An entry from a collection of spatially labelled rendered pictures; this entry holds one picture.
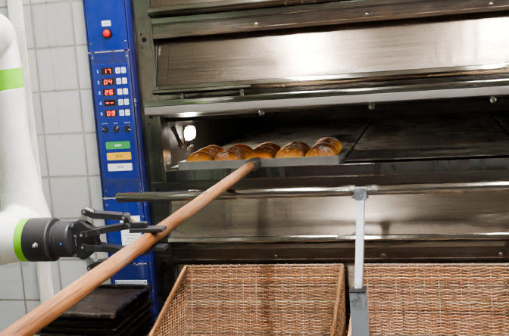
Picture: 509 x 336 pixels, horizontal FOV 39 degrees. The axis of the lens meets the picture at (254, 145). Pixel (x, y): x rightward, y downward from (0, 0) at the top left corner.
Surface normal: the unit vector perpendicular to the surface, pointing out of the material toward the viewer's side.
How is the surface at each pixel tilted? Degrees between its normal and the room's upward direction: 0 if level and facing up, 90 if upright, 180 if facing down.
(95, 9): 90
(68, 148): 90
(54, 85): 90
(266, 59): 70
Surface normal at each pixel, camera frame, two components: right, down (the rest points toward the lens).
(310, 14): -0.22, 0.13
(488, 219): -0.24, -0.22
